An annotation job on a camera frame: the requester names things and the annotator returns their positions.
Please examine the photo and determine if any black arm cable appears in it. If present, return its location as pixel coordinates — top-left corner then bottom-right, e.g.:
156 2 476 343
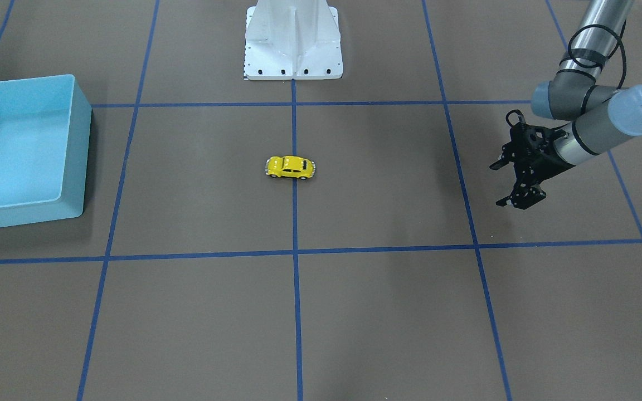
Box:
566 23 628 90

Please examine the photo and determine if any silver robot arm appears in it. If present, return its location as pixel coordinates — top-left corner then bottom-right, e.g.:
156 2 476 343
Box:
490 1 642 210

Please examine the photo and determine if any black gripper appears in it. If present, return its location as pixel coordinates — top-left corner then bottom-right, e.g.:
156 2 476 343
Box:
489 142 569 210

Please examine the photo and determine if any light blue plastic bin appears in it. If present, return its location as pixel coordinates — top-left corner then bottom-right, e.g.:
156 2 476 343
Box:
0 74 92 228

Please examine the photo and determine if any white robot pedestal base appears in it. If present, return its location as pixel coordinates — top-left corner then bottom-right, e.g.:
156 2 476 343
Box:
243 1 344 81

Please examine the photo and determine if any yellow beetle toy car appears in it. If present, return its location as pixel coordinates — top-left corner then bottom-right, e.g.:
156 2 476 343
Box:
265 155 316 180

